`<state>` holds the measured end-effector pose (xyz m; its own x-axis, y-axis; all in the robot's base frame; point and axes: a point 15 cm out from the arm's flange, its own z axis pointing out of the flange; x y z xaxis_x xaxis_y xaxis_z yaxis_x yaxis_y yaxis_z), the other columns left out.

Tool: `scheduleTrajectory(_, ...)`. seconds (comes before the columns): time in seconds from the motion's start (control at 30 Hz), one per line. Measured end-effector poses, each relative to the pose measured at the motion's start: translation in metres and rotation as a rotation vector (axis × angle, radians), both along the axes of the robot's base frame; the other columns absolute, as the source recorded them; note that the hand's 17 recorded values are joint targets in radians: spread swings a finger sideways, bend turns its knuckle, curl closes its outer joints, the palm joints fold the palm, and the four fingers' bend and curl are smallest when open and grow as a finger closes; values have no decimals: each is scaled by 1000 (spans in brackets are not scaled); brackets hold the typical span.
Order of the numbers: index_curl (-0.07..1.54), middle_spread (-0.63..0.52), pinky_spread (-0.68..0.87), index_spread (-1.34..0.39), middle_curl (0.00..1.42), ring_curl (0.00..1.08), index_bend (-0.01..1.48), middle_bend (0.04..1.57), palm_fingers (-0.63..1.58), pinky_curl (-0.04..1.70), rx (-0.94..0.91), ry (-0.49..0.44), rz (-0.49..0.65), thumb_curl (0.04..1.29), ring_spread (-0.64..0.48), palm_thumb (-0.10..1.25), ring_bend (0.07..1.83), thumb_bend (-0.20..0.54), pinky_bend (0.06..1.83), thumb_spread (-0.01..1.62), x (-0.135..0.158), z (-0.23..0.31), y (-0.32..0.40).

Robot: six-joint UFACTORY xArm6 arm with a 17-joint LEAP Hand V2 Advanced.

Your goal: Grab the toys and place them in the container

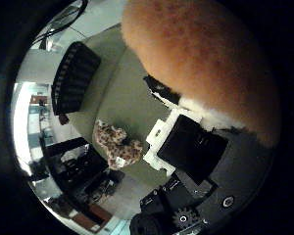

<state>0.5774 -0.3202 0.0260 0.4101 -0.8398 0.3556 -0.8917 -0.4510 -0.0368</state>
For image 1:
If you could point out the leopard print plush toy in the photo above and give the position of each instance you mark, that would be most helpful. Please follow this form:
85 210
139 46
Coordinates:
119 147

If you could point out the orange and white plush toy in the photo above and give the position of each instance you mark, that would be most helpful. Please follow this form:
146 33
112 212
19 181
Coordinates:
199 52

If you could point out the olive green table cover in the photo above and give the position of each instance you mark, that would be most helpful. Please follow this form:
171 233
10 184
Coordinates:
127 94

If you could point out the black computer with blue lights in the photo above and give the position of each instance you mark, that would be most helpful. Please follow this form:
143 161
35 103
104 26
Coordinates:
75 166

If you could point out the black slatted plastic basket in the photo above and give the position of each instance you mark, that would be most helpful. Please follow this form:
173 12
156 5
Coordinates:
75 78

